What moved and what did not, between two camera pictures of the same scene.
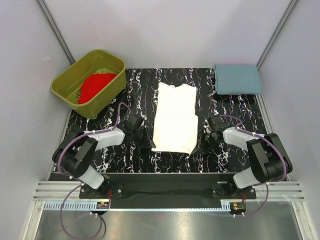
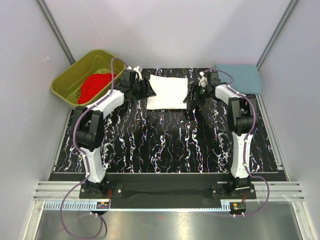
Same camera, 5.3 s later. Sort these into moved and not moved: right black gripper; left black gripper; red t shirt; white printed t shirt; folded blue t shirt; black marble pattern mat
Moved: right black gripper; white printed t shirt; left black gripper
Not moved: red t shirt; folded blue t shirt; black marble pattern mat
